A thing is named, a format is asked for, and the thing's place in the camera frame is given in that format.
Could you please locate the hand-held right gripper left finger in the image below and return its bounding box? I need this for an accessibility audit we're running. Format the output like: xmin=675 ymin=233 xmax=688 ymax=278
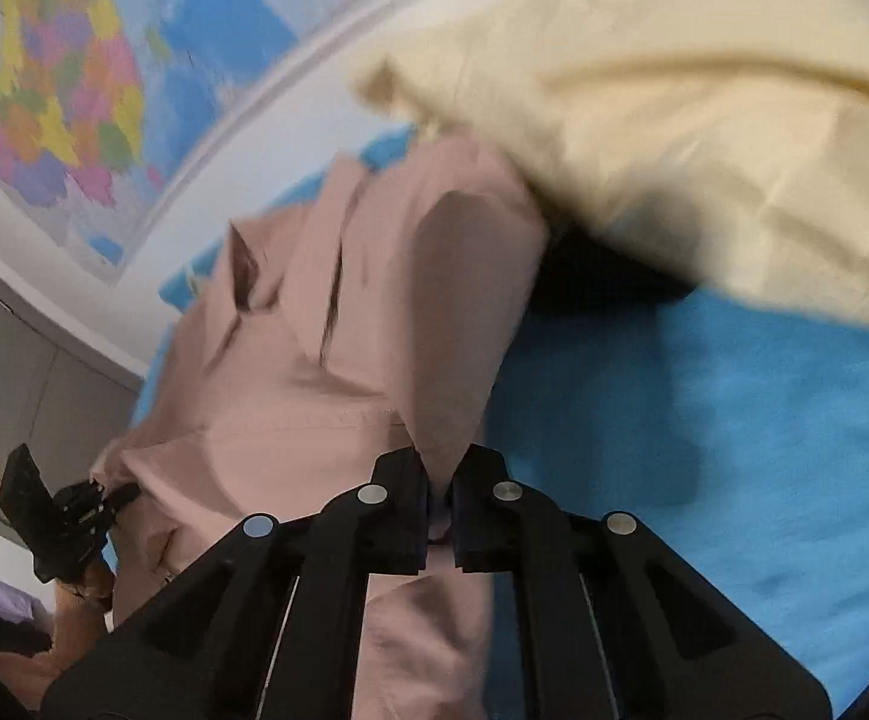
xmin=40 ymin=448 xmax=431 ymax=720

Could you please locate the large colourful wall map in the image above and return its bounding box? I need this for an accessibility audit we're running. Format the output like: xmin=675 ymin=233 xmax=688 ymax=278
xmin=0 ymin=0 xmax=496 ymax=287

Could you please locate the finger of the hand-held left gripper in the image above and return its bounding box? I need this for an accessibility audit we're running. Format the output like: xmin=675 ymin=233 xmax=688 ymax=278
xmin=100 ymin=481 xmax=142 ymax=517

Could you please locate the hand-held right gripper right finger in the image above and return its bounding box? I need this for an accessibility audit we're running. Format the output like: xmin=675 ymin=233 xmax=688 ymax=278
xmin=451 ymin=444 xmax=833 ymax=720

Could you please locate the person's left hand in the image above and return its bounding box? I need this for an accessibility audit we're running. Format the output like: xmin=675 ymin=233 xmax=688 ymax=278
xmin=50 ymin=559 xmax=116 ymax=665

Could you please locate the grey wardrobe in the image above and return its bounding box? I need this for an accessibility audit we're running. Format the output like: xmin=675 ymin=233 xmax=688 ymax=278
xmin=0 ymin=236 xmax=146 ymax=500

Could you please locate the blue floral bed sheet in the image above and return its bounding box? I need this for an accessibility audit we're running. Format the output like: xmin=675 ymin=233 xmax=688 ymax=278
xmin=100 ymin=124 xmax=869 ymax=717

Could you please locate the cream yellow garment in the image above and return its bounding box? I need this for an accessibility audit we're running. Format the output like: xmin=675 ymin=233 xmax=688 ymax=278
xmin=350 ymin=0 xmax=869 ymax=335

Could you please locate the pink garment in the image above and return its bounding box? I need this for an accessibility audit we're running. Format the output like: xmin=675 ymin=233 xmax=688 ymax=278
xmin=91 ymin=133 xmax=556 ymax=720

